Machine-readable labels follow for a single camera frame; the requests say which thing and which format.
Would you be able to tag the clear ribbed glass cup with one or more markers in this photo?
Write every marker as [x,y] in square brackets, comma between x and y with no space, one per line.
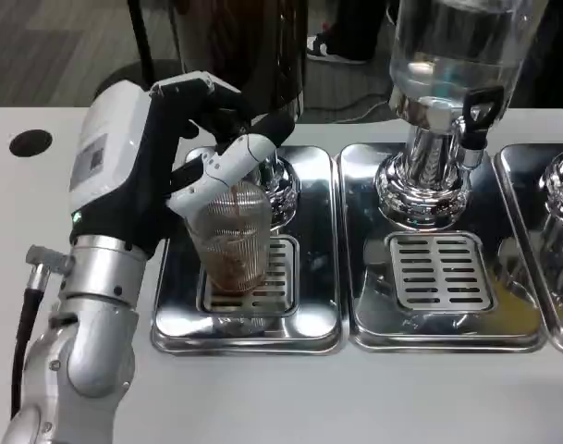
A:
[235,240]

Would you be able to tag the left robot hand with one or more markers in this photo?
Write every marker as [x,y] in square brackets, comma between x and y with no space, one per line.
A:
[114,162]

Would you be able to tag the steel tray at edge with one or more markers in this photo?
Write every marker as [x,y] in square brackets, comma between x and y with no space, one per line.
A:
[517,194]

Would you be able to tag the black tap of clear dispenser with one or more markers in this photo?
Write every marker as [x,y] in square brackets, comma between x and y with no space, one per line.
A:
[480,115]

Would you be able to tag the steel tray of clear dispenser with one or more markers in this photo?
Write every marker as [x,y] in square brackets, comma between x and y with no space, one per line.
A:
[359,194]

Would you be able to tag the clear water drink dispenser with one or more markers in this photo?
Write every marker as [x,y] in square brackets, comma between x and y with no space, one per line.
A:
[452,46]

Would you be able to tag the dark drink dispenser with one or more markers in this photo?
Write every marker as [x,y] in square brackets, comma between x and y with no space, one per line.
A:
[253,46]

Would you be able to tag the person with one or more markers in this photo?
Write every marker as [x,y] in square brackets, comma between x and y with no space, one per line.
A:
[350,32]

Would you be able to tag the black stand with round base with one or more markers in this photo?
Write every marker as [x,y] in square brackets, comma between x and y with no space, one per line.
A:
[140,41]

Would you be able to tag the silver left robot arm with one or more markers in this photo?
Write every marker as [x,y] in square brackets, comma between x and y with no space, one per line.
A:
[91,324]

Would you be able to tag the chrome dispenser pedestal at edge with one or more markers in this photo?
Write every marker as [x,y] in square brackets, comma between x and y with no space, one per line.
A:
[560,208]

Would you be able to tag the steel tray of dark dispenser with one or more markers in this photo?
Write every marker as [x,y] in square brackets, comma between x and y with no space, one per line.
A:
[318,231]

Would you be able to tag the black round table grommet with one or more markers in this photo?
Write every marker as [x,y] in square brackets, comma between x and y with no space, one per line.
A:
[30,143]

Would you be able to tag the steel grid of dark dispenser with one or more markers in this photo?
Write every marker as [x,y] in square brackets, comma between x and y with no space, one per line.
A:
[281,277]

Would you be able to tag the steel grid of clear dispenser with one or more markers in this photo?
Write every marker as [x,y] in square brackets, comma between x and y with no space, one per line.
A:
[440,273]

